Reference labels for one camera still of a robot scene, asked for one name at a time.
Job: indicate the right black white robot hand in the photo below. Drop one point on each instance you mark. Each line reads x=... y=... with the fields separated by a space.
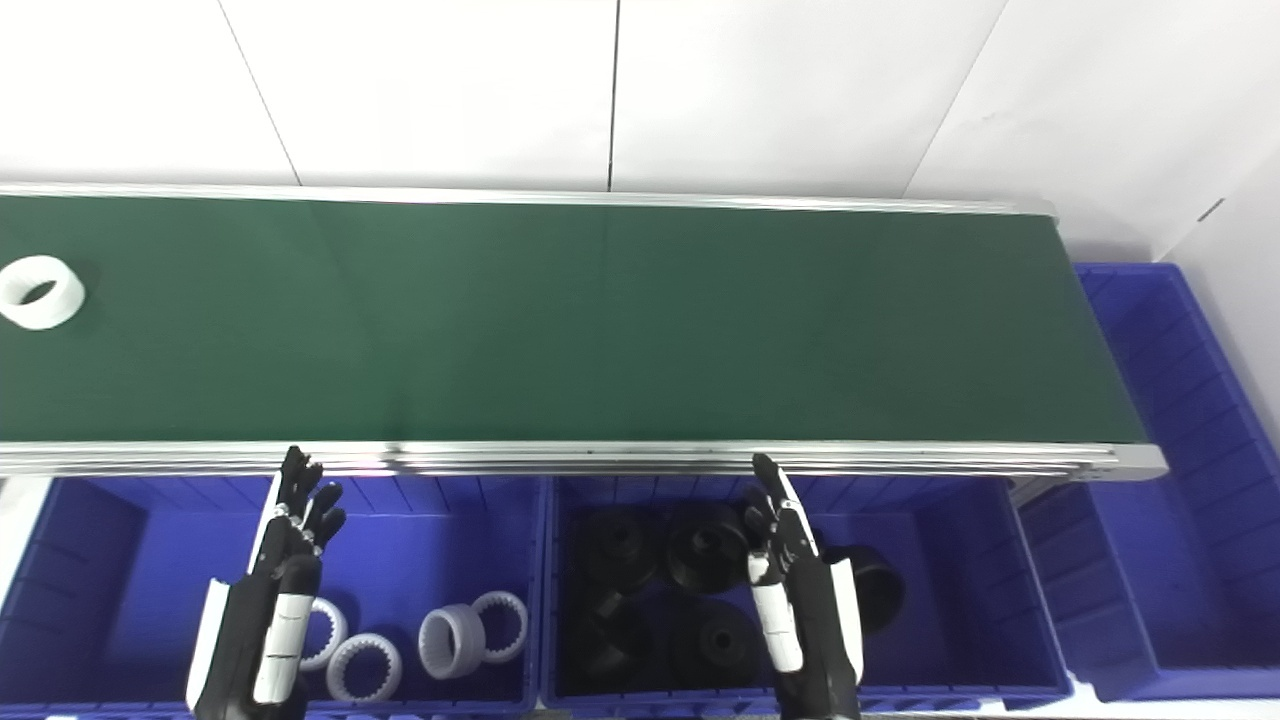
x=815 y=620

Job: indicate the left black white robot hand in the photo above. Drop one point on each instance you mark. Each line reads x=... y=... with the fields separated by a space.
x=240 y=640

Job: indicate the black round flanged part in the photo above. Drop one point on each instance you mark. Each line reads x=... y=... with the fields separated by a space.
x=600 y=640
x=705 y=548
x=880 y=590
x=618 y=545
x=715 y=645

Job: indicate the blue bin with black parts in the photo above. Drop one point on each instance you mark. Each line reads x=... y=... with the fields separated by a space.
x=950 y=560

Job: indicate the blue bin with white parts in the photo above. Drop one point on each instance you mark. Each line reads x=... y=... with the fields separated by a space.
x=420 y=550

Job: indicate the green conveyor belt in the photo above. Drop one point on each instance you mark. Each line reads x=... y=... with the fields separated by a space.
x=600 y=320

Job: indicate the empty large blue bin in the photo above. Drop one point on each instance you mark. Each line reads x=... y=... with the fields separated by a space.
x=1180 y=480

